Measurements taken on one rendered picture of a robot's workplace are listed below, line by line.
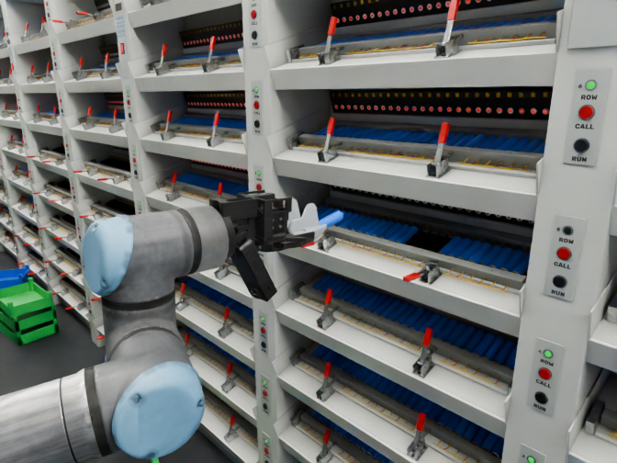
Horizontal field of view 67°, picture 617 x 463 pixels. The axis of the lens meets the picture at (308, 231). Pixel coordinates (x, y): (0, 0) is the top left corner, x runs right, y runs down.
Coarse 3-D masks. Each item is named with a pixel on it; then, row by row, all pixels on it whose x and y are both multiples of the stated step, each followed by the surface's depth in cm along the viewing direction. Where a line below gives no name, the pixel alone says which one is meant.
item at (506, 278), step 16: (352, 240) 103; (368, 240) 99; (384, 240) 98; (384, 256) 96; (416, 256) 92; (432, 256) 89; (448, 256) 88; (464, 272) 85; (480, 272) 82; (496, 272) 81; (496, 288) 79
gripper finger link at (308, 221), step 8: (312, 208) 75; (304, 216) 75; (312, 216) 76; (288, 224) 73; (296, 224) 74; (304, 224) 75; (312, 224) 76; (296, 232) 74; (304, 232) 74; (320, 232) 77
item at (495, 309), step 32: (320, 192) 124; (480, 224) 94; (512, 224) 89; (320, 256) 105; (352, 256) 100; (384, 288) 94; (416, 288) 88; (448, 288) 84; (480, 288) 82; (480, 320) 80; (512, 320) 75
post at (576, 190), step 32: (576, 64) 61; (608, 64) 59; (608, 96) 60; (608, 128) 60; (544, 160) 67; (608, 160) 61; (544, 192) 67; (576, 192) 64; (608, 192) 62; (544, 224) 68; (608, 224) 62; (544, 256) 69; (608, 256) 66; (576, 288) 67; (544, 320) 71; (576, 320) 68; (576, 352) 69; (512, 384) 77; (576, 384) 69; (512, 416) 78; (544, 416) 74; (512, 448) 79; (544, 448) 75
